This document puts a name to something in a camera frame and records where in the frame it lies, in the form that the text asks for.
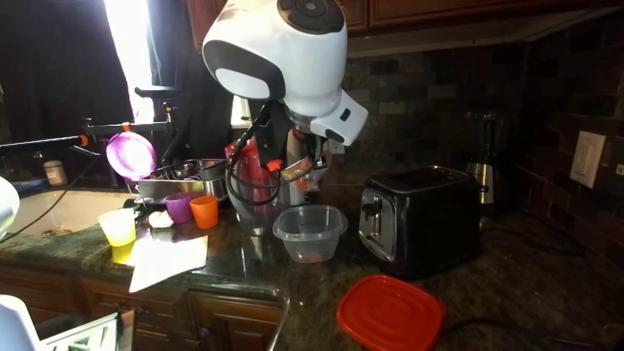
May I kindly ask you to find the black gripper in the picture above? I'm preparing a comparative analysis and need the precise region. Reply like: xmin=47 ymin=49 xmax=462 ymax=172
xmin=257 ymin=102 xmax=328 ymax=166

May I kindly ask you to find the clear bag of colourful candy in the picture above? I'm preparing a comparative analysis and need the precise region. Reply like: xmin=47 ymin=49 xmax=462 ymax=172
xmin=279 ymin=153 xmax=328 ymax=198

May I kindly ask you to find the clear plastic bowl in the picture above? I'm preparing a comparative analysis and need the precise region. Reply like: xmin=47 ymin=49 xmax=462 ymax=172
xmin=271 ymin=203 xmax=349 ymax=266

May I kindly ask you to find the clear water pitcher red lid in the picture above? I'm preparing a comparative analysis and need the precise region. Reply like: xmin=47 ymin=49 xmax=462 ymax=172
xmin=222 ymin=135 xmax=308 ymax=238

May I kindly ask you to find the steel pot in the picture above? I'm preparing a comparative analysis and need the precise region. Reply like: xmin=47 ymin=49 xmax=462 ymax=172
xmin=193 ymin=157 xmax=230 ymax=199

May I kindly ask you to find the orange plastic cup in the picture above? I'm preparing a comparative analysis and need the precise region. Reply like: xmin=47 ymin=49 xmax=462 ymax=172
xmin=187 ymin=194 xmax=222 ymax=233

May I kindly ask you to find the purple plastic cup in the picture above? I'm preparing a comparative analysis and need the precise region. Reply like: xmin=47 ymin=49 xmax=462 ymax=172
xmin=162 ymin=192 xmax=195 ymax=227

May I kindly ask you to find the metal dish pan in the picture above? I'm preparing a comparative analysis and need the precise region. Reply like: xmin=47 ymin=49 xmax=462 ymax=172
xmin=133 ymin=176 xmax=211 ymax=203

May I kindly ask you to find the small white lid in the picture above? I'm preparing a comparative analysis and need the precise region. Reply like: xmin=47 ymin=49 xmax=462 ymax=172
xmin=146 ymin=209 xmax=175 ymax=231

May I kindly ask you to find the purple round plate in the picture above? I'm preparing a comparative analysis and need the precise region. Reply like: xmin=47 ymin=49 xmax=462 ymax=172
xmin=103 ymin=129 xmax=160 ymax=184

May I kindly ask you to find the black and chrome toaster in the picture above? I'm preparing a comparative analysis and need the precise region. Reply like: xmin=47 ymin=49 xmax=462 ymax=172
xmin=357 ymin=164 xmax=484 ymax=281

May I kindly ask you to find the bright window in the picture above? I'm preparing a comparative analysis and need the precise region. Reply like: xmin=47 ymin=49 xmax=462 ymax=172
xmin=101 ymin=0 xmax=172 ymax=125

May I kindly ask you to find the white paper sheet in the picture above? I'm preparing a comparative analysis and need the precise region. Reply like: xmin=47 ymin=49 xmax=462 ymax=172
xmin=127 ymin=227 xmax=211 ymax=295

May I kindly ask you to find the yellow plastic cup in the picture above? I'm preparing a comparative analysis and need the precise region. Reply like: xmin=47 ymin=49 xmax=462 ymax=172
xmin=95 ymin=207 xmax=138 ymax=250

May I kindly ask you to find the wooden lower cabinet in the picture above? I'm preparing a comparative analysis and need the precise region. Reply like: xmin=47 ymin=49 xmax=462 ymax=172
xmin=0 ymin=260 xmax=292 ymax=351

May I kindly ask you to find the chrome canister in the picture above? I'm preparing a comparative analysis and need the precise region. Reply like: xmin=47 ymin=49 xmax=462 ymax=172
xmin=466 ymin=114 xmax=499 ymax=207

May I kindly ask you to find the red plastic lid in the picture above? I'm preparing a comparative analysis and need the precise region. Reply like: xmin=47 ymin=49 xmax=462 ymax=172
xmin=335 ymin=274 xmax=448 ymax=351

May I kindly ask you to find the white kitchen sink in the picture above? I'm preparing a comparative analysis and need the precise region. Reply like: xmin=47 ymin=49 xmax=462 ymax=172
xmin=8 ymin=190 xmax=142 ymax=240

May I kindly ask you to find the small brown jar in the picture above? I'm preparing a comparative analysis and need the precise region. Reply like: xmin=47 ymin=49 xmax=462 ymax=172
xmin=43 ymin=160 xmax=68 ymax=190

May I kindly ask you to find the white lattice rack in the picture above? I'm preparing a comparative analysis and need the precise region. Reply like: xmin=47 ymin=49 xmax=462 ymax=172
xmin=0 ymin=293 xmax=123 ymax=351

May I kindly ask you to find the white rounded plastic housing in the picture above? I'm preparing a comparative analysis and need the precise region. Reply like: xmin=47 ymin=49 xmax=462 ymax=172
xmin=0 ymin=174 xmax=21 ymax=240

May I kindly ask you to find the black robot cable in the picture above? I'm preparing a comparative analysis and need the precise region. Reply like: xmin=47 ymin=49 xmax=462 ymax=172
xmin=222 ymin=104 xmax=289 ymax=211

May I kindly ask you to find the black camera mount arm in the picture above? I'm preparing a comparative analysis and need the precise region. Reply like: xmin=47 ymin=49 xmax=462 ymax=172
xmin=0 ymin=84 xmax=181 ymax=149

